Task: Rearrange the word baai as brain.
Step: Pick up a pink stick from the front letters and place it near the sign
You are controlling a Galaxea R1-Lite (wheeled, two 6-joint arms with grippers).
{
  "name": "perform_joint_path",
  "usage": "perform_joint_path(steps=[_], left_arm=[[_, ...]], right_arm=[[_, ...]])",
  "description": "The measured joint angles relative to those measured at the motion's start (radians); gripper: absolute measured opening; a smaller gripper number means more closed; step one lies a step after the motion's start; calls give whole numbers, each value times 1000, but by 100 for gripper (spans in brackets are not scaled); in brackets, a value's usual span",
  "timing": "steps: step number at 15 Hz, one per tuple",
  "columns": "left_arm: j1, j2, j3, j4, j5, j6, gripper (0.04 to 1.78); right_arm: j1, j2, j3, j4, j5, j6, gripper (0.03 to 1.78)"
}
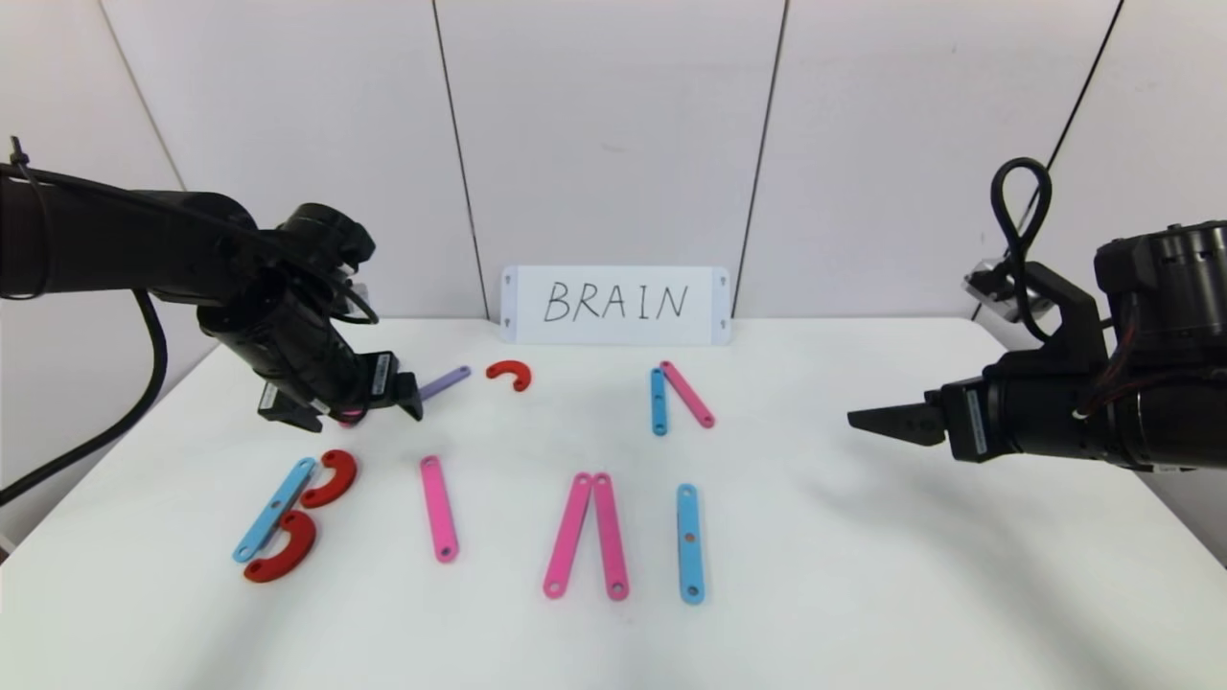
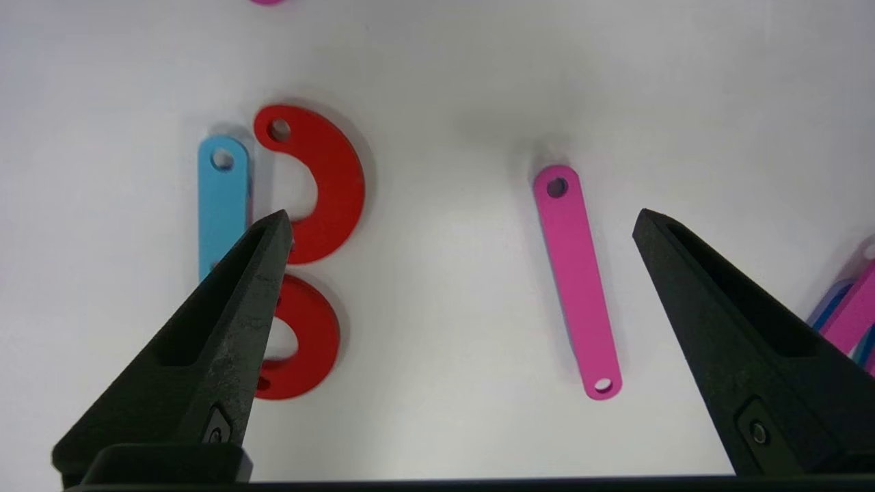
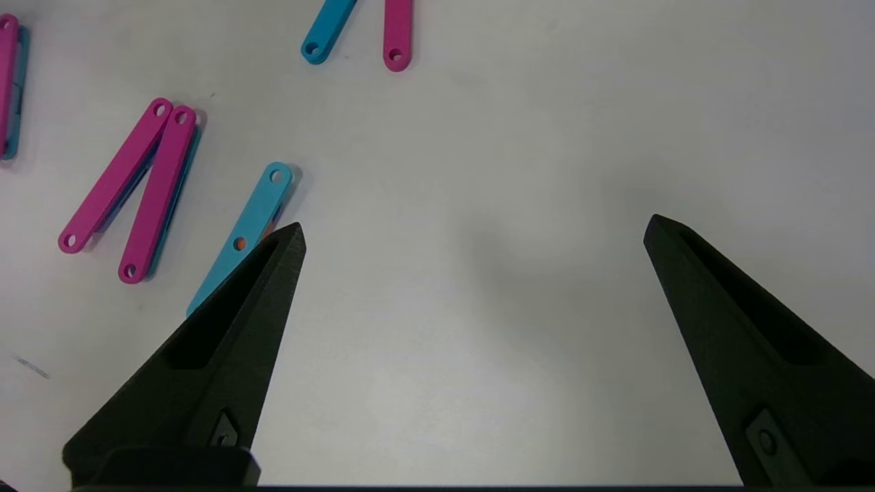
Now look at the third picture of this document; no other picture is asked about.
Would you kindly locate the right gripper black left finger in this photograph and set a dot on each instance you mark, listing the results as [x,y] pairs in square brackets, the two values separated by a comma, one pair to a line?
[212,362]

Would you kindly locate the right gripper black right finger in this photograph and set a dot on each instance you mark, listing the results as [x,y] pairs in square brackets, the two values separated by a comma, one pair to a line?
[779,389]

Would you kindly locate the pink bar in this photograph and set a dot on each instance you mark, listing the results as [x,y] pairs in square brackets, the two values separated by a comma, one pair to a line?
[113,178]
[398,34]
[157,198]
[5,82]

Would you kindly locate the blue flat bar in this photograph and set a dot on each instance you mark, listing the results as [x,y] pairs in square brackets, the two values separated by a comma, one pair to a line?
[328,31]
[256,212]

